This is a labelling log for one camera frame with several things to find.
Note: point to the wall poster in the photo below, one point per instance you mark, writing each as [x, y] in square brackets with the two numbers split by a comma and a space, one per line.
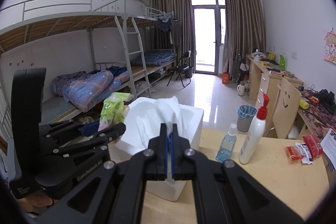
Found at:
[330, 45]

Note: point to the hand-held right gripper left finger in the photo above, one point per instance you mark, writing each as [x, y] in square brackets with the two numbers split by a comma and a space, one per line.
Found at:
[167, 158]

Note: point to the person's left hand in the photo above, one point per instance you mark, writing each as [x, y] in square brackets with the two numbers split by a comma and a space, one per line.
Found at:
[36, 202]

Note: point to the orange bag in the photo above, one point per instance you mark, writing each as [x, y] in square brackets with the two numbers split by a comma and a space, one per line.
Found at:
[226, 78]

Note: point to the crumpled red snack packet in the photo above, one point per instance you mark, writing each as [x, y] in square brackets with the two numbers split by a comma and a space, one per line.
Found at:
[292, 153]

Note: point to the printed desk mat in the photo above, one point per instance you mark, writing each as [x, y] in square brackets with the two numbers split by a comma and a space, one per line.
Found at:
[315, 116]

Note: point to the black headphones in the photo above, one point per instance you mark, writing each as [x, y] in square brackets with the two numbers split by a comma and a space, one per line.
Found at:
[324, 96]

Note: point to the white wall socket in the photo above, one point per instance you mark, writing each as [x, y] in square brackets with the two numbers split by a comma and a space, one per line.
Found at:
[294, 56]

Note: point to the white and red snack packet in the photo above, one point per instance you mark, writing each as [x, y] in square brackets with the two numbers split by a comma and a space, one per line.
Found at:
[304, 154]

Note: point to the green plastic bag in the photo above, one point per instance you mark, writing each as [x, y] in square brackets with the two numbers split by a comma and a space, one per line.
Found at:
[113, 108]

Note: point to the grey metal bunk bed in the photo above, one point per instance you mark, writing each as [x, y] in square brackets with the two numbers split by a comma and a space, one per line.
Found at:
[157, 68]
[65, 18]

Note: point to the white foam box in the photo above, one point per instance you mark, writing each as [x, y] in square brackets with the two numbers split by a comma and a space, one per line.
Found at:
[195, 129]

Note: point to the blue plaid mattress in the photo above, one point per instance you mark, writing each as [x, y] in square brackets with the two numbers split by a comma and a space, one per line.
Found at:
[155, 57]

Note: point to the brown curtain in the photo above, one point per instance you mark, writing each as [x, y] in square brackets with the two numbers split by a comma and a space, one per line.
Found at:
[241, 24]
[162, 3]

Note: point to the black metal frame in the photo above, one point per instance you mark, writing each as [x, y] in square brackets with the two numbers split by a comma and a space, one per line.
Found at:
[242, 66]

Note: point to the grey metal bed ladder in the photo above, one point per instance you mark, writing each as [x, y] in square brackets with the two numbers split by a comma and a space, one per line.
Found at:
[130, 32]

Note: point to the black folding chair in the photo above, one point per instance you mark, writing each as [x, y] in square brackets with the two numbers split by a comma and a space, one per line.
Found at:
[185, 56]

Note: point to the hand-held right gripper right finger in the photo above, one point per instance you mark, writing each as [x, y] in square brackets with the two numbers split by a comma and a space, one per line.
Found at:
[180, 161]

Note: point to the white tissue paper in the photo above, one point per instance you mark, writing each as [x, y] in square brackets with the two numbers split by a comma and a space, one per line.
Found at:
[168, 108]

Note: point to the blue checked quilt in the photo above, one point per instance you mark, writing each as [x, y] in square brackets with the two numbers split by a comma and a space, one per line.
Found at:
[86, 87]

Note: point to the grey trash bin blue bag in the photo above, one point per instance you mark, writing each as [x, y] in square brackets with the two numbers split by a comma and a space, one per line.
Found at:
[245, 123]

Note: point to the glass balcony door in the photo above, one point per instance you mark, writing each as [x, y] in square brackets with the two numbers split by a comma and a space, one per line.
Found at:
[207, 29]

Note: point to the wooden desk with drawers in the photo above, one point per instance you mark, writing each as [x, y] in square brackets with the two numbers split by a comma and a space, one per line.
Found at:
[256, 77]

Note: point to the yellow tube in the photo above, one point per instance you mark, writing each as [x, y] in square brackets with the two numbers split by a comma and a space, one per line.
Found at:
[304, 103]

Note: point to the wooden chair with smiley face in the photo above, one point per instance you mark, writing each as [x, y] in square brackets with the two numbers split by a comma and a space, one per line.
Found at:
[287, 103]

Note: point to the white lotion bottle red pump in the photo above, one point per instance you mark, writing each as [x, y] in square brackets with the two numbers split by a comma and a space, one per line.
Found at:
[252, 140]

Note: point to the white thermos flask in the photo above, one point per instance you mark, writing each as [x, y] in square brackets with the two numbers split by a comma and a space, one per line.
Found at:
[239, 88]

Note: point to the blue spray bottle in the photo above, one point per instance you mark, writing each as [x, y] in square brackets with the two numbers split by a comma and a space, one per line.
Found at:
[225, 148]

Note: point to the dark blue clothes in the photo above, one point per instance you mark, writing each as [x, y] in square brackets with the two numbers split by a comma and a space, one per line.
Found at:
[118, 70]

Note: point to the green packet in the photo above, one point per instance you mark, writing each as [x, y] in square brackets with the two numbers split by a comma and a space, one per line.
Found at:
[282, 61]

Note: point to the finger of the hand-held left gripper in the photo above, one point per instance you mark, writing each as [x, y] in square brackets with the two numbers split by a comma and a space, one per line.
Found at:
[115, 130]
[90, 129]

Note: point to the printed paper leaflet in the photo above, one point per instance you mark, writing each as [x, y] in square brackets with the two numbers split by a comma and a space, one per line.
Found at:
[329, 142]

